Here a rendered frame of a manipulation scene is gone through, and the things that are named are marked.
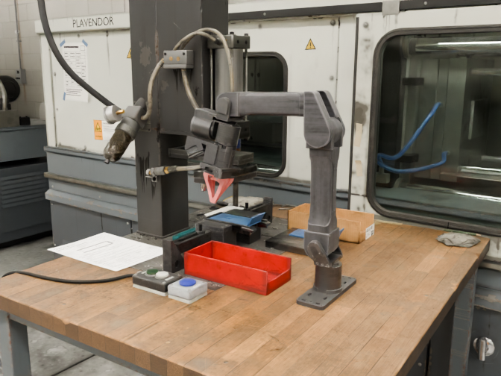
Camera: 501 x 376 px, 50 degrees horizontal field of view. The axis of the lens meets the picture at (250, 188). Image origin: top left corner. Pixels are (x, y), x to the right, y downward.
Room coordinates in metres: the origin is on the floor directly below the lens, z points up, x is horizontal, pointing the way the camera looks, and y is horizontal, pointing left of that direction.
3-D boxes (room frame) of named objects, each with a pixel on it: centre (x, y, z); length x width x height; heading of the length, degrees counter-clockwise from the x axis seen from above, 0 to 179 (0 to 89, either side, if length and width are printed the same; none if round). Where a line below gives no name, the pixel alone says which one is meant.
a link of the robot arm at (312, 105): (1.27, -0.06, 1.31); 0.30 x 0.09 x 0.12; 59
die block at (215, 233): (1.55, 0.06, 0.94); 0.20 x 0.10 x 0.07; 147
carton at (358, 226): (1.68, -0.26, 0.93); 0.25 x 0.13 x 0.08; 57
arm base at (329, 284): (1.20, -0.19, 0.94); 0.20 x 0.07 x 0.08; 147
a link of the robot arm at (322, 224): (1.21, -0.17, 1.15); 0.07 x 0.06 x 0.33; 149
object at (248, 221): (1.52, 0.04, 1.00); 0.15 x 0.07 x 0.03; 57
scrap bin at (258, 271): (1.29, 0.03, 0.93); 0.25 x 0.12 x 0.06; 57
